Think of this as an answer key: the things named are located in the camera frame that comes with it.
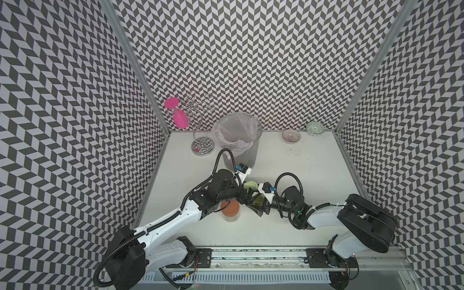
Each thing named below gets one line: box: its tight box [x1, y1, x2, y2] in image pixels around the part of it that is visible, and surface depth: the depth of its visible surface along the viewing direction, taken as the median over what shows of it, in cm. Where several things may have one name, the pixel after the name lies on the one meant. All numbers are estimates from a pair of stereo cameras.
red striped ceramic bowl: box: [282, 128, 302, 145], surface depth 114 cm
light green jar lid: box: [243, 180, 258, 193], surface depth 76 cm
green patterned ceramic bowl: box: [305, 121, 326, 137], surface depth 118 cm
